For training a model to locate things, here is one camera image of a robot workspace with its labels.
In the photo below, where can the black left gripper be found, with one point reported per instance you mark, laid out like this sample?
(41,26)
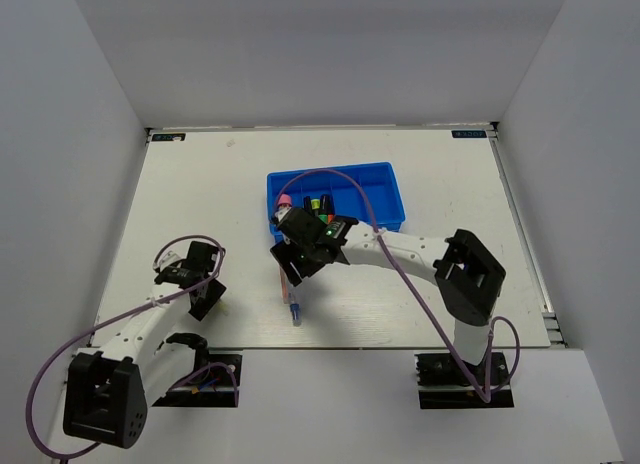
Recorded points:
(215,291)

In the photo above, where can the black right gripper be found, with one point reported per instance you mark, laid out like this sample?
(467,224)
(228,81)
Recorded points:
(284,253)

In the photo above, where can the tan pencil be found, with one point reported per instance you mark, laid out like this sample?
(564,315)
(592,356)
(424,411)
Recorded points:
(283,284)

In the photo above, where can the crayon bottle pink cap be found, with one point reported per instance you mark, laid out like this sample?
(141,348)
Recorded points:
(284,201)

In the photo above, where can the orange cap black highlighter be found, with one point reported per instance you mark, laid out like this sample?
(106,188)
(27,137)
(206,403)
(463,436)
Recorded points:
(327,206)

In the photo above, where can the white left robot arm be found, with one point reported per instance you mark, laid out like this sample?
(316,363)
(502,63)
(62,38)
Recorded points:
(110,390)

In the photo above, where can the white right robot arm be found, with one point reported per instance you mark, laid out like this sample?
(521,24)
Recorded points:
(468,277)

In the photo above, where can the blue divided plastic bin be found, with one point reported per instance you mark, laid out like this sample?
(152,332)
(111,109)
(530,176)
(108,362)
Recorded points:
(353,189)

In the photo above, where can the left corner label sticker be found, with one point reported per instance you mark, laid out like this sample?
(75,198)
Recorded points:
(168,137)

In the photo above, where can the corner label sticker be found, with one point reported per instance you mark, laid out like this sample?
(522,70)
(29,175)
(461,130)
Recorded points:
(168,137)
(469,134)

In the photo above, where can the right corner label sticker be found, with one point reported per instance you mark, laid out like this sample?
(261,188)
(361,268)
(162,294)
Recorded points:
(469,134)

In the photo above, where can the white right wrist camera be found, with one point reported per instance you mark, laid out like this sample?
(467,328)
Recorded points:
(280,214)

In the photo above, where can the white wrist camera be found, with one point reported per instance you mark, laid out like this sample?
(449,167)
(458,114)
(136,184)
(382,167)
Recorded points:
(167,259)
(280,214)

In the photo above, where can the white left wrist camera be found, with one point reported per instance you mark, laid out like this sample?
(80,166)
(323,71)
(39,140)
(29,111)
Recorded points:
(167,259)

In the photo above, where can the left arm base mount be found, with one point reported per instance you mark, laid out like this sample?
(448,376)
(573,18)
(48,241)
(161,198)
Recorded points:
(210,389)

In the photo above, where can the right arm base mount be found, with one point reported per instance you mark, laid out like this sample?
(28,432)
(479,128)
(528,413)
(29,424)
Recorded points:
(443,386)

